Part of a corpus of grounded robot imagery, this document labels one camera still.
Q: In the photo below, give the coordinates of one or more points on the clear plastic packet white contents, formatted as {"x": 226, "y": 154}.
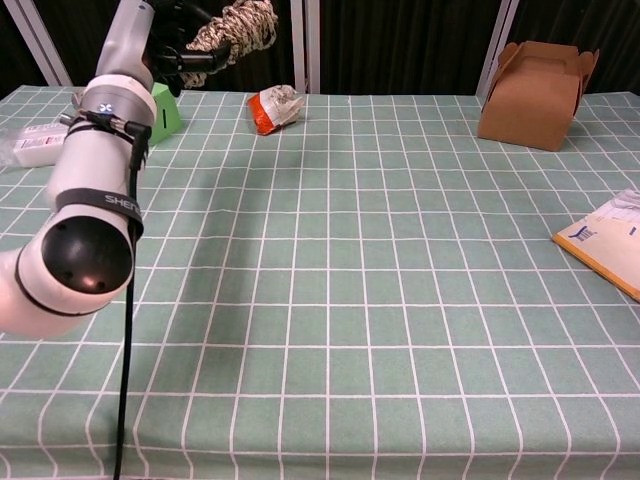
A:
{"x": 30, "y": 145}

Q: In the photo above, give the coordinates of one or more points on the black curtain panel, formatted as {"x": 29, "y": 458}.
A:
{"x": 75, "y": 25}
{"x": 615, "y": 30}
{"x": 400, "y": 45}
{"x": 12, "y": 65}

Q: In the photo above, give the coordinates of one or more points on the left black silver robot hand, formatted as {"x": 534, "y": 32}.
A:
{"x": 125, "y": 40}

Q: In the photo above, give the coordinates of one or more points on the yellow white paper envelope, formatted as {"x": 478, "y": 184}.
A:
{"x": 605, "y": 245}

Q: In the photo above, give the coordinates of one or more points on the green numbered foam cube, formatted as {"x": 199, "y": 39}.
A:
{"x": 167, "y": 115}

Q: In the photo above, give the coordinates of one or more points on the white frame post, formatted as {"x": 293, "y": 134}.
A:
{"x": 501, "y": 30}
{"x": 45, "y": 57}
{"x": 298, "y": 45}

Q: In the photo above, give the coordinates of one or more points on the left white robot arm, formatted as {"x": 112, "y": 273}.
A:
{"x": 90, "y": 165}

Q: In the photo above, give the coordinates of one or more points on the brown cardboard gable box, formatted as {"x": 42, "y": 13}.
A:
{"x": 535, "y": 100}

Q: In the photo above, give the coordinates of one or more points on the crumpled orange white snack bag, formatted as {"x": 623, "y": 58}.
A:
{"x": 275, "y": 107}

